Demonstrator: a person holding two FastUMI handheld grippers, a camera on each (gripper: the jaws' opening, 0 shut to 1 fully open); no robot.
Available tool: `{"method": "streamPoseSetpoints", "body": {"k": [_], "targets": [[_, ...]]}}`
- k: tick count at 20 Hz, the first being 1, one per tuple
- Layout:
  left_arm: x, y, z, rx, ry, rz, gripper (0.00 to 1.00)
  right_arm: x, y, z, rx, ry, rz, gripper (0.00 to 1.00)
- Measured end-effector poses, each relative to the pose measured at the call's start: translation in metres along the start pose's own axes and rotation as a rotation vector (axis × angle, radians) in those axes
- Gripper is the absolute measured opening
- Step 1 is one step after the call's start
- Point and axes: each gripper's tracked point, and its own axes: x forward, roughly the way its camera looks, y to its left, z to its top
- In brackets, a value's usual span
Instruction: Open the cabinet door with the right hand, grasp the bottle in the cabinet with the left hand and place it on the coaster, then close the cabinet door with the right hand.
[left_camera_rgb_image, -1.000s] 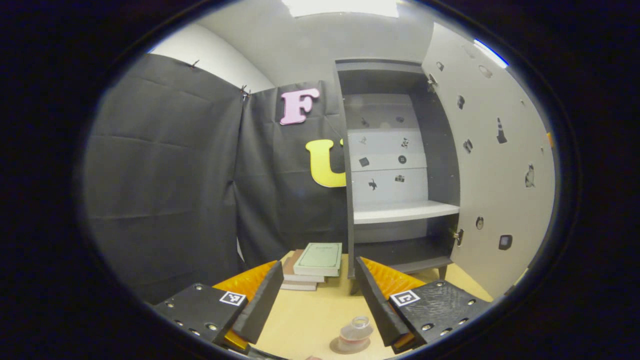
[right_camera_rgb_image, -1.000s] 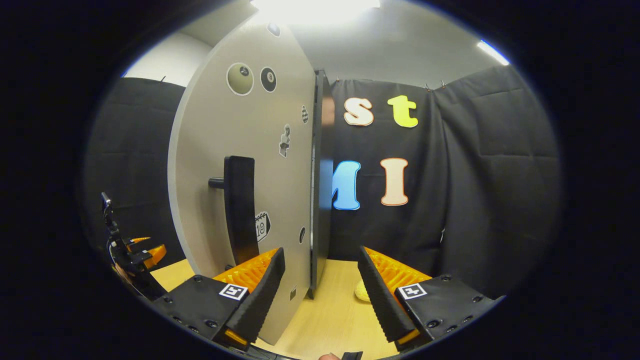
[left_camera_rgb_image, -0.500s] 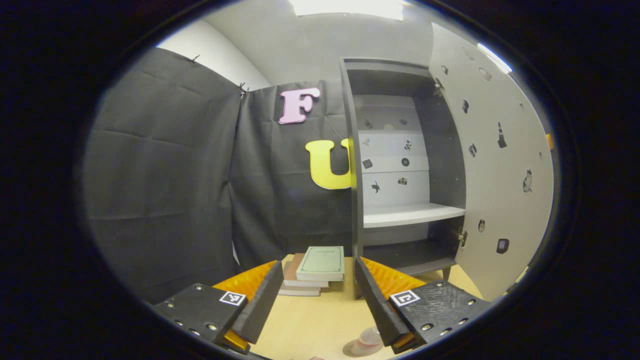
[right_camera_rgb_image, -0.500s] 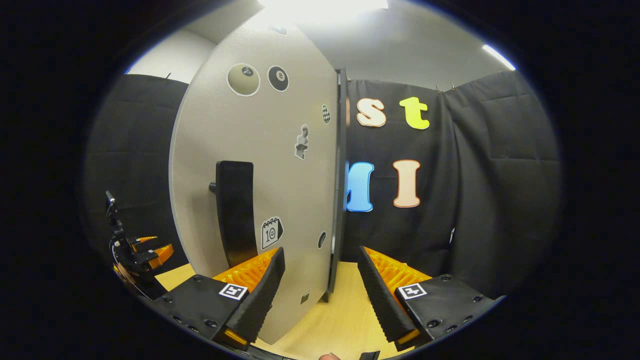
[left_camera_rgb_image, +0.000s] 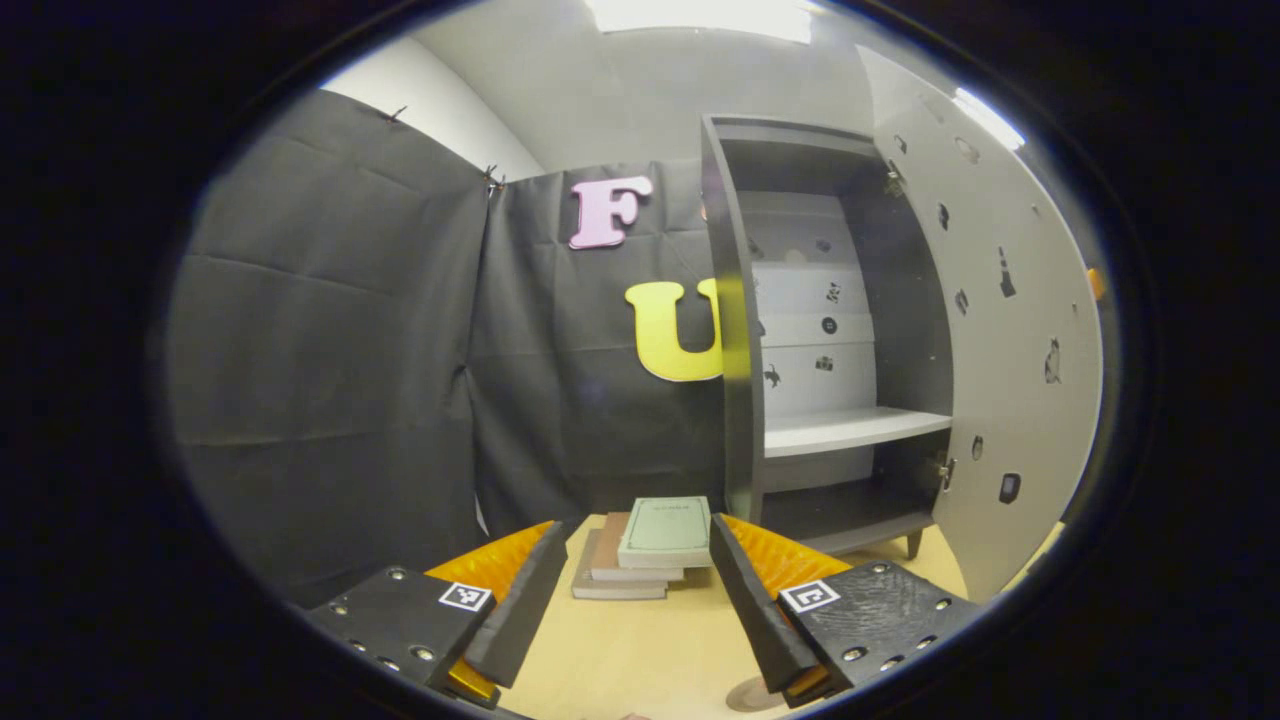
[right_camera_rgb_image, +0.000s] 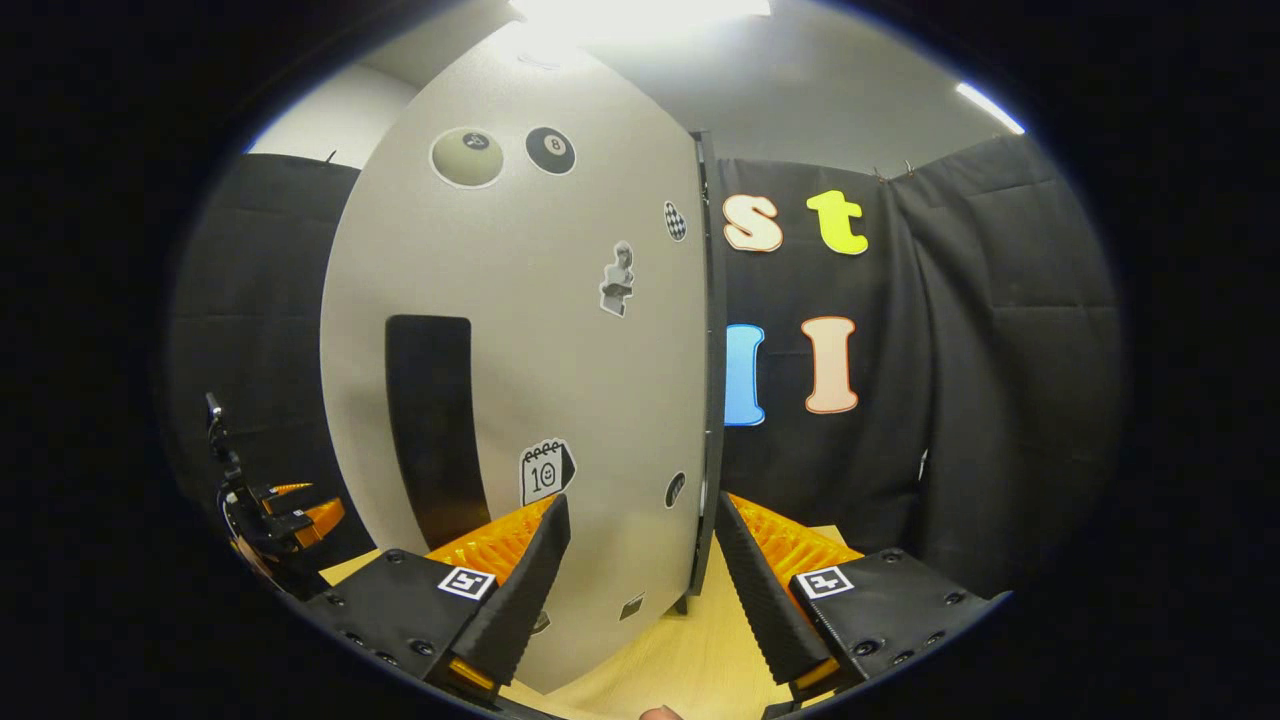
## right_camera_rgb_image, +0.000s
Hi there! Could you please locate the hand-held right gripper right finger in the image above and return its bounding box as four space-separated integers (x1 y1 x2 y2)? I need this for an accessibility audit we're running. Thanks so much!
714 490 1011 706

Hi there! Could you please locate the black cabinet door handle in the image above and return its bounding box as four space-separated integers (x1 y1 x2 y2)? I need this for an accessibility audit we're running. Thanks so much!
385 315 491 549

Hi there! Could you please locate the light grey cabinet door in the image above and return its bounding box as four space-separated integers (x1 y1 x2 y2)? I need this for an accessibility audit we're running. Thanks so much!
320 45 713 694

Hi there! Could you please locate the black backdrop cloth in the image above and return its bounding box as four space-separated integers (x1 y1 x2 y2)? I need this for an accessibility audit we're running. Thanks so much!
170 135 1121 601

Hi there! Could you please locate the large ceiling light panel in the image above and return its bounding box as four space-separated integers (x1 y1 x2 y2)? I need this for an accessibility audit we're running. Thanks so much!
510 0 773 43

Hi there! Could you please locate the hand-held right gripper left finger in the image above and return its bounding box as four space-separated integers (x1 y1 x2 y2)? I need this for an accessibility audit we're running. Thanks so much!
300 493 572 706

